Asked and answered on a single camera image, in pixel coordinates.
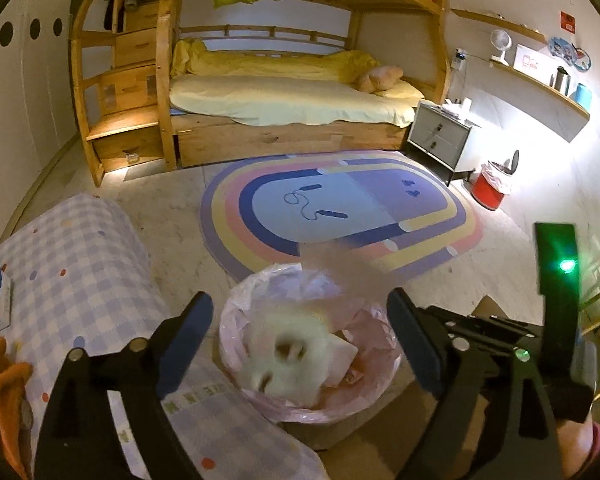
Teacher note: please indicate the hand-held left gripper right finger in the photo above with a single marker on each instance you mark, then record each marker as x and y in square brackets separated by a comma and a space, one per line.
[415, 350]

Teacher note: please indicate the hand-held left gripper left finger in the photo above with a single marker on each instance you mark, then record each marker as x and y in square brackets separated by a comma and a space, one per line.
[190, 345]

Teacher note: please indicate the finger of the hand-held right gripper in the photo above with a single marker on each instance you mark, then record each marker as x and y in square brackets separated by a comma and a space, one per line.
[480, 322]

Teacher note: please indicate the bin with pink liner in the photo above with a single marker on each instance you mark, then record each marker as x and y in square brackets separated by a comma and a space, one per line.
[370, 322]

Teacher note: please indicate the mint green pouch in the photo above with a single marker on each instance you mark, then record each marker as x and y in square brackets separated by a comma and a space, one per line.
[290, 360]

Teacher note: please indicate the orange fuzzy cloth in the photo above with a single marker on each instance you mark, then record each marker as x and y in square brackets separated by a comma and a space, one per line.
[7, 385]

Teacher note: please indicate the person's right forearm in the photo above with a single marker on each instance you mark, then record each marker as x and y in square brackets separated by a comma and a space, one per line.
[575, 445]

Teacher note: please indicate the red bin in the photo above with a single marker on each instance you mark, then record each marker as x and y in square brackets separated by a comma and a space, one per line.
[487, 192]

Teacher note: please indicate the checkered tablecloth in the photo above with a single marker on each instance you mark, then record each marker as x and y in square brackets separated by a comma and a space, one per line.
[80, 260]

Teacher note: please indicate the rainbow oval rug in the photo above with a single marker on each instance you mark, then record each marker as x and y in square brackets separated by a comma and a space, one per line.
[380, 200]

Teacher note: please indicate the grey nightstand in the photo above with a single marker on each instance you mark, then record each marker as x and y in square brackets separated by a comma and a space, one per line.
[440, 132]

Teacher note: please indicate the blue container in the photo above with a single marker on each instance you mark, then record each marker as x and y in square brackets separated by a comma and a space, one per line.
[583, 96]

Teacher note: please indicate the steel thermos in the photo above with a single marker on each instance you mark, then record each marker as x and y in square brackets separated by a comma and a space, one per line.
[561, 80]

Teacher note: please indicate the white printed box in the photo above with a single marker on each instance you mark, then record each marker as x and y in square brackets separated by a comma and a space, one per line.
[532, 62]

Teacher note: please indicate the cartoon hand fan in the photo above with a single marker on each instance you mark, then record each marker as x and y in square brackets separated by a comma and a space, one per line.
[581, 56]
[561, 48]

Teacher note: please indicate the pale yellow bed sheet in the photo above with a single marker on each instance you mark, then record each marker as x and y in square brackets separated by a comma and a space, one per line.
[280, 100]

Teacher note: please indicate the beige plush toy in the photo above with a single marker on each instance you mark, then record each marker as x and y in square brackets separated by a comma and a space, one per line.
[380, 77]

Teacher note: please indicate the wooden stair drawers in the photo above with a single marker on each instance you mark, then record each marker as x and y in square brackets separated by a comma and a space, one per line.
[125, 85]

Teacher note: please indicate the small white fan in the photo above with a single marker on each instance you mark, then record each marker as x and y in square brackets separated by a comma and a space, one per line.
[500, 40]

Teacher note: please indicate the yellow duvet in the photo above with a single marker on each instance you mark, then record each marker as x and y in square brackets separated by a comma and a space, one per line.
[280, 65]

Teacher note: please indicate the white wardrobe with round holes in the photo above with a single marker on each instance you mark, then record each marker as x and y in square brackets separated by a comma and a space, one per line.
[30, 85]

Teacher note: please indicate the wooden wall shelf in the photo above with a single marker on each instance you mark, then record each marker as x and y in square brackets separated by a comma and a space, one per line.
[500, 21]
[555, 102]

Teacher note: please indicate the wooden bunk bed frame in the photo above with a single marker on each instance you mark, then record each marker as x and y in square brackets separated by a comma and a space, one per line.
[280, 140]

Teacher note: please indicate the red wall sign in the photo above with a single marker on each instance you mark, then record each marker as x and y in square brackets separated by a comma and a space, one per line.
[568, 20]

